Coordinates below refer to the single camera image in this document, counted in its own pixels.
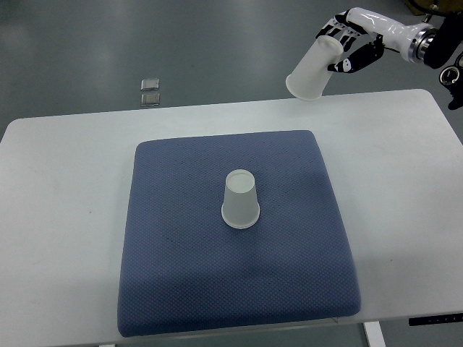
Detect metal floor plate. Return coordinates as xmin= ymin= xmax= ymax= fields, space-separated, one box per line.
xmin=140 ymin=78 xmax=160 ymax=91
xmin=140 ymin=93 xmax=160 ymax=107

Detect blue fabric cushion mat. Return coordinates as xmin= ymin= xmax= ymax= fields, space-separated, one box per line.
xmin=117 ymin=130 xmax=361 ymax=337

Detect upper metal floor plate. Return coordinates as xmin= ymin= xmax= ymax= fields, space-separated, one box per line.
xmin=140 ymin=78 xmax=160 ymax=91

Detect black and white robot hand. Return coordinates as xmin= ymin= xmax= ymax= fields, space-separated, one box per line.
xmin=317 ymin=7 xmax=437 ymax=74

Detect white paper cup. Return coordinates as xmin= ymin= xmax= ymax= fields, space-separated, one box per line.
xmin=285 ymin=35 xmax=344 ymax=101
xmin=221 ymin=169 xmax=260 ymax=229

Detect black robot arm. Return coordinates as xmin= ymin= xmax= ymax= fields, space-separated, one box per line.
xmin=409 ymin=1 xmax=462 ymax=111

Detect lower metal floor plate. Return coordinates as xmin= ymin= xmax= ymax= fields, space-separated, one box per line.
xmin=140 ymin=93 xmax=160 ymax=107

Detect black table control panel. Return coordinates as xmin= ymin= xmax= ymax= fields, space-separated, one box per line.
xmin=408 ymin=313 xmax=463 ymax=326

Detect white table leg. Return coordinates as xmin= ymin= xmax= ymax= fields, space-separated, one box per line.
xmin=363 ymin=322 xmax=386 ymax=347

